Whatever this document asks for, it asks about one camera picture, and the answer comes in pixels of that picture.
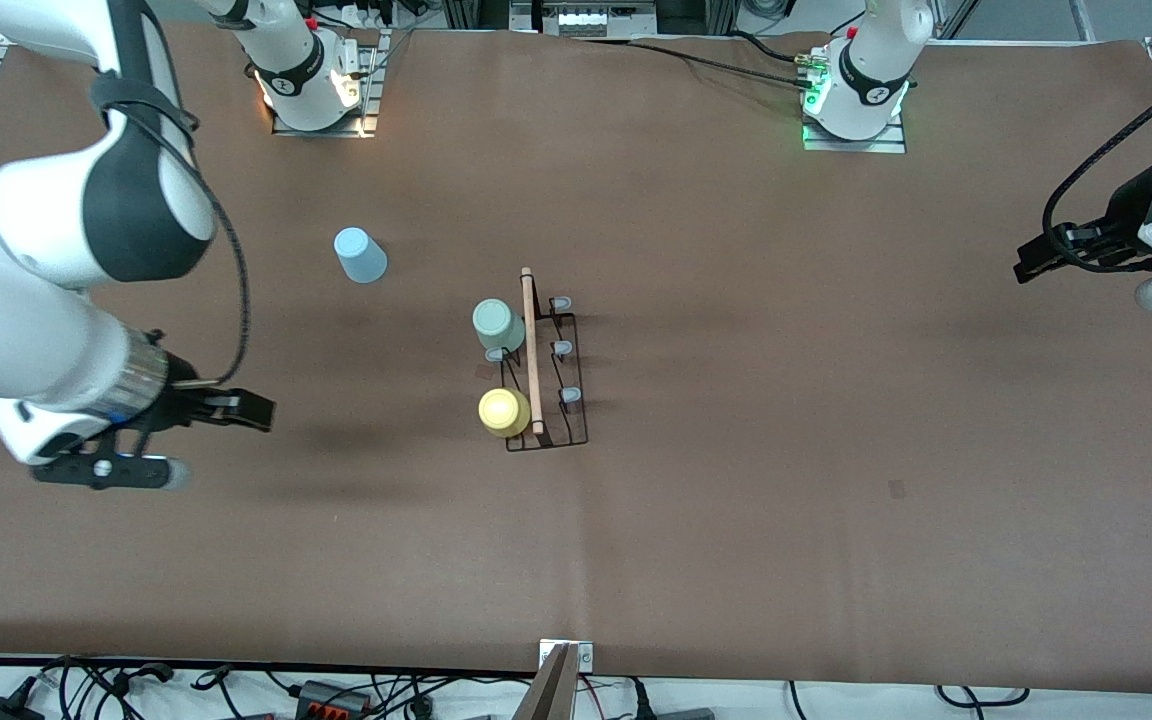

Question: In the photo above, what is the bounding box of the yellow plastic cup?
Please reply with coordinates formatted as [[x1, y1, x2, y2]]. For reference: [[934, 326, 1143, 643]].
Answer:
[[478, 387, 534, 440]]

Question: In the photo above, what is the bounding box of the pale green plastic cup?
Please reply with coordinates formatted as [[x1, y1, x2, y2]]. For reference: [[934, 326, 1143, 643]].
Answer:
[[472, 298, 527, 354]]

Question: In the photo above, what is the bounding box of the black wire cup holder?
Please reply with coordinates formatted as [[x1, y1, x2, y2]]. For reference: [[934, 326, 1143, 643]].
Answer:
[[481, 266, 591, 454]]

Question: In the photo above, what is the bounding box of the light blue plastic cup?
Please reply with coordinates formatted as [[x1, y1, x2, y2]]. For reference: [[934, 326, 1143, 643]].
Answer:
[[334, 227, 389, 285]]

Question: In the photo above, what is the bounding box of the black orange connector block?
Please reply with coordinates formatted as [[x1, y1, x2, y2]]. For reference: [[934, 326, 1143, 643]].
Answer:
[[294, 680, 370, 720]]

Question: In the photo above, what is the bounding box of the white power strip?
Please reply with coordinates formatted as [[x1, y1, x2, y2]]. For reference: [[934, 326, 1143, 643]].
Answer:
[[540, 3, 660, 38]]

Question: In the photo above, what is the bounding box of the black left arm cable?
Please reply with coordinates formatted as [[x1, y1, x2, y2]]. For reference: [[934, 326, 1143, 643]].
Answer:
[[1041, 60, 1152, 277]]

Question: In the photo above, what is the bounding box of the aluminium right arm base plate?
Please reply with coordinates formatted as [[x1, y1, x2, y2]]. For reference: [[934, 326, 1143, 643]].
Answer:
[[271, 28, 384, 139]]

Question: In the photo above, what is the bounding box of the short black table cable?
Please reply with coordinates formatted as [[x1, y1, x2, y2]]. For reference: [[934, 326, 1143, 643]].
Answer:
[[726, 28, 819, 65]]

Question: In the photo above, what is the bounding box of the long black table cable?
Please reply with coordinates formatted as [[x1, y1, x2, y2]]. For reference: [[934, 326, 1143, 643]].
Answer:
[[574, 35, 822, 93]]

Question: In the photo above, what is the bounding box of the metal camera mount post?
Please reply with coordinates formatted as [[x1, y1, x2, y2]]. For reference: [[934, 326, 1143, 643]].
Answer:
[[514, 639, 597, 720]]

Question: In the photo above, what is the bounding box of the black looped cable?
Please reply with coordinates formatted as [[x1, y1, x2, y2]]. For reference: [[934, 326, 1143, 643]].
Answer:
[[936, 684, 1033, 710]]

